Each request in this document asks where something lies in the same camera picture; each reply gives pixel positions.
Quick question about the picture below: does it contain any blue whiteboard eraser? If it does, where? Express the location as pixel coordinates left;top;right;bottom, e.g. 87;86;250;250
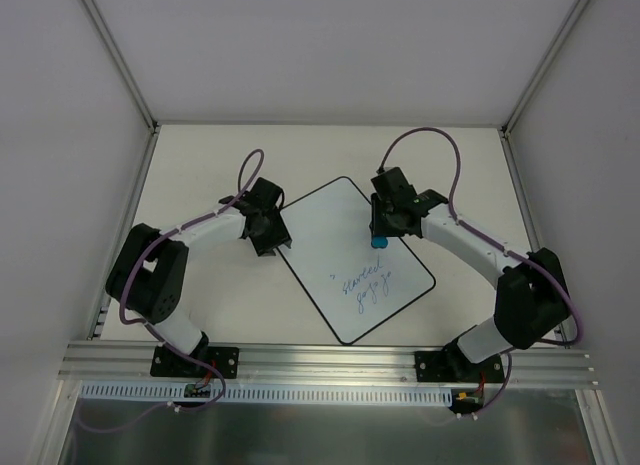
371;236;389;249

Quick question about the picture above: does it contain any small black-framed whiteboard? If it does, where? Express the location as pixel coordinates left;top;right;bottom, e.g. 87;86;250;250
279;176;436;345

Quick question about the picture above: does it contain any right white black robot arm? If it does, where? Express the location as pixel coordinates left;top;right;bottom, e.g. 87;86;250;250
369;167;570;382

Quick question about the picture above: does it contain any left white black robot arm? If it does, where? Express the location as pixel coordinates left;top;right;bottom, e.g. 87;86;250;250
105;177;292;376

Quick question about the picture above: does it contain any left small circuit board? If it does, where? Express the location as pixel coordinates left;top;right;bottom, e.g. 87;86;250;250
184;382;211;399

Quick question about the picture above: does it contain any small circuit board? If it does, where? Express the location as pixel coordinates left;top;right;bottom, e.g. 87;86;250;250
184;382;211;399
449;391;485;416

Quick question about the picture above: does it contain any right small circuit board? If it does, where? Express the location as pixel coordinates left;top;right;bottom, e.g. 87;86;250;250
449;391;485;416

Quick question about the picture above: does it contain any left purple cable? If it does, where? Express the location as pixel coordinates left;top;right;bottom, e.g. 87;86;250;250
119;148;266;414

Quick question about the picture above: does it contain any purple cable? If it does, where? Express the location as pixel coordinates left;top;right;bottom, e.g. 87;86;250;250
377;127;586;421
119;148;266;414

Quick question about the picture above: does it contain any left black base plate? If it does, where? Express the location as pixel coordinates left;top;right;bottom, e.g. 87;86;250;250
150;345;239;379

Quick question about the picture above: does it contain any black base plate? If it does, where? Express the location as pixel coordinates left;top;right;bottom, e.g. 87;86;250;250
150;345;239;379
414;349;505;384

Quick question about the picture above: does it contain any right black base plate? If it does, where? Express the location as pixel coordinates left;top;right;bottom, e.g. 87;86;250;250
414;349;505;384

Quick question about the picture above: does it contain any white slotted cable duct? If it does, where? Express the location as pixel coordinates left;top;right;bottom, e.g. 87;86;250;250
79;381;453;408

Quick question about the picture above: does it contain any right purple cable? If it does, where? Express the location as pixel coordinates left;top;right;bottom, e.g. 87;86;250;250
377;127;586;421

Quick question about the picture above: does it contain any left aluminium frame post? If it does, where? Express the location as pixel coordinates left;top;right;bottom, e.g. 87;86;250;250
79;0;158;132

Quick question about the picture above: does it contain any aluminium frame post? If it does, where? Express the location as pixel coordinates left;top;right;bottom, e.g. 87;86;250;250
79;0;158;132
501;0;593;137

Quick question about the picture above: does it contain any right aluminium frame post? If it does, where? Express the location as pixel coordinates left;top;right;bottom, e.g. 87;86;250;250
501;0;593;137

